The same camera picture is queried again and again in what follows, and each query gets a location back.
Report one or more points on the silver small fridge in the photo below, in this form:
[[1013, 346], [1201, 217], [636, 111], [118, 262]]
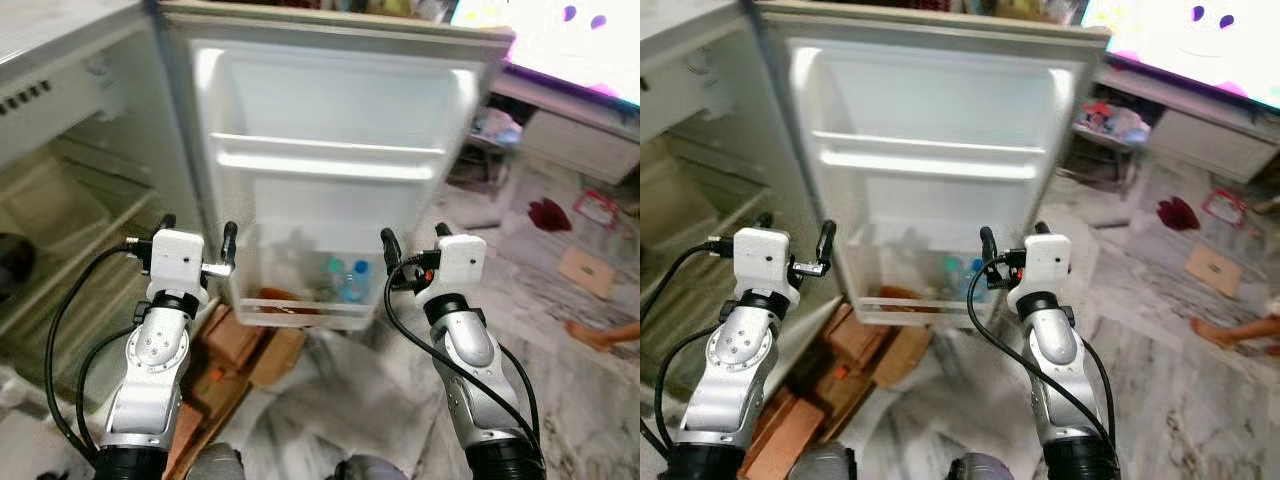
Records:
[[330, 100], [950, 100]]

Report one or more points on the green cap clear bottle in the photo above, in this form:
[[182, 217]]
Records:
[[952, 278], [332, 280]]

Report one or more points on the person bare foot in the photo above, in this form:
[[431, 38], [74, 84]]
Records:
[[600, 336], [1235, 336]]

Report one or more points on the grey left robot leg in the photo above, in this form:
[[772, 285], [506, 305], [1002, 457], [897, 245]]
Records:
[[215, 465], [830, 465]]

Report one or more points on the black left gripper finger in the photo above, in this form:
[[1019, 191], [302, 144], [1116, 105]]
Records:
[[166, 222], [763, 220], [827, 240], [230, 240]]

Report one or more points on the orange cardboard square piece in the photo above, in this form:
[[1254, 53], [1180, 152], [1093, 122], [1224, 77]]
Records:
[[1214, 271], [587, 272]]

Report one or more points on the large flat television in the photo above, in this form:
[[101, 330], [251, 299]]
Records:
[[1180, 50], [560, 40]]

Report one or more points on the white tray red rim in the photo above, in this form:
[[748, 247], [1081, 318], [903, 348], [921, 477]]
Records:
[[597, 210], [1224, 208]]

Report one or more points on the crumpled maroon cloth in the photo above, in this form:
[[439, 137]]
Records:
[[550, 215], [1178, 214]]

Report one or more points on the blue cap water bottle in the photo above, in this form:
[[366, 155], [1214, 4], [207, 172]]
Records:
[[357, 285], [977, 282]]

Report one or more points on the flat brown packet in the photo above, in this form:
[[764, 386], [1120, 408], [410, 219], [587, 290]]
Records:
[[905, 297], [288, 300]]

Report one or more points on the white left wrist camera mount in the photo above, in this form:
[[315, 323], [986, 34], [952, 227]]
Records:
[[762, 260], [178, 262]]

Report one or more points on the grey right robot leg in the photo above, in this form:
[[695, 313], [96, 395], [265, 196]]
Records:
[[372, 470], [978, 470]]

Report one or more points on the grey robot leg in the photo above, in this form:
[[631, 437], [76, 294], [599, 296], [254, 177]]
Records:
[[372, 470], [978, 470], [215, 465], [830, 465]]

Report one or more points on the long white television bench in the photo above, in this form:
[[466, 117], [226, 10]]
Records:
[[1210, 140], [580, 145]]

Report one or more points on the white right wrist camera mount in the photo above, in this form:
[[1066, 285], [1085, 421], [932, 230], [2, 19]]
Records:
[[1045, 262], [460, 265]]

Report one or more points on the brown cardboard sheet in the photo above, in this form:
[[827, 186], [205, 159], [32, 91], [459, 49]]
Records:
[[278, 355], [903, 352]]

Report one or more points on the red brick fridge base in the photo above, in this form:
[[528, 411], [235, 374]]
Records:
[[230, 340], [850, 340]]

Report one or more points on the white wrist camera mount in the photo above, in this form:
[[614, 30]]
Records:
[[178, 262], [460, 265], [762, 260], [1045, 262]]

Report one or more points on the small cluttered side table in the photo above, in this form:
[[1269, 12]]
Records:
[[495, 130], [1110, 125]]

